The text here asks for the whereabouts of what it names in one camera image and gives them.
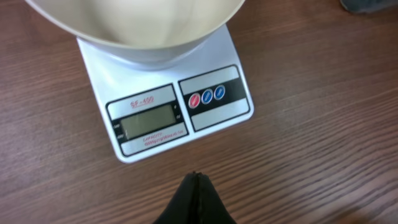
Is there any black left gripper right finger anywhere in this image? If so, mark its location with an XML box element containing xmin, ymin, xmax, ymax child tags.
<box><xmin>197</xmin><ymin>173</ymin><xmax>236</xmax><ymax>224</ymax></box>

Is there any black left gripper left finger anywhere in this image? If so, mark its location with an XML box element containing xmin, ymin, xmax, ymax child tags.
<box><xmin>154</xmin><ymin>172</ymin><xmax>197</xmax><ymax>224</ymax></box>

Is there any white digital kitchen scale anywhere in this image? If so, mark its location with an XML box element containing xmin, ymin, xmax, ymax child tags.
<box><xmin>78</xmin><ymin>26</ymin><xmax>254</xmax><ymax>164</ymax></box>

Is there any white bowl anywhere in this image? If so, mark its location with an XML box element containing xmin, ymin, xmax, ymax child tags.
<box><xmin>27</xmin><ymin>0</ymin><xmax>244</xmax><ymax>63</ymax></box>

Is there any clear plastic container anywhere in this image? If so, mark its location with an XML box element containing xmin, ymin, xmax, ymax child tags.
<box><xmin>340</xmin><ymin>0</ymin><xmax>397</xmax><ymax>14</ymax></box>

